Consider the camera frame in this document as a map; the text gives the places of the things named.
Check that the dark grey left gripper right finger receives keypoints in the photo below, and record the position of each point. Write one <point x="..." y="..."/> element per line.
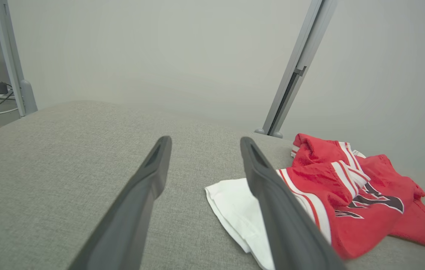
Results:
<point x="283" y="225"/>

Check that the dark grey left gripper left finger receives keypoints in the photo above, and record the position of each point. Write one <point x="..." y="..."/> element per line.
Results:
<point x="130" y="210"/>

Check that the red white striped jersey shirt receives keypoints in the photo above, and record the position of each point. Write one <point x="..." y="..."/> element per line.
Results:
<point x="366" y="225"/>

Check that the grey metal partition end post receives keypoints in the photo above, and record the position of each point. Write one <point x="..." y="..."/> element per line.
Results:
<point x="10" y="56"/>

